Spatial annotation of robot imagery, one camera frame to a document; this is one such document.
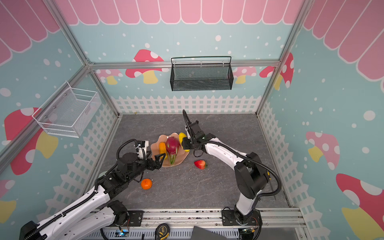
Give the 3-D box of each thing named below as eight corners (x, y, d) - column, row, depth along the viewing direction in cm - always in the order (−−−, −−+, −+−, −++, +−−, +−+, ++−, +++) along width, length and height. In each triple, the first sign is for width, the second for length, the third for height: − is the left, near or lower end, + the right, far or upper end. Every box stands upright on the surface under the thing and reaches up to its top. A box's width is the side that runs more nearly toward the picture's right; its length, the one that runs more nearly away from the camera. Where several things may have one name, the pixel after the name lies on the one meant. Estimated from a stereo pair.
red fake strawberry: (194, 170, 93) (194, 166, 89) (194, 163, 96) (194, 160, 92) (207, 170, 93) (207, 166, 89) (207, 163, 96) (207, 160, 92)
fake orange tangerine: (142, 190, 85) (139, 187, 82) (144, 180, 89) (142, 178, 85) (151, 190, 85) (149, 187, 82) (153, 180, 89) (151, 178, 85)
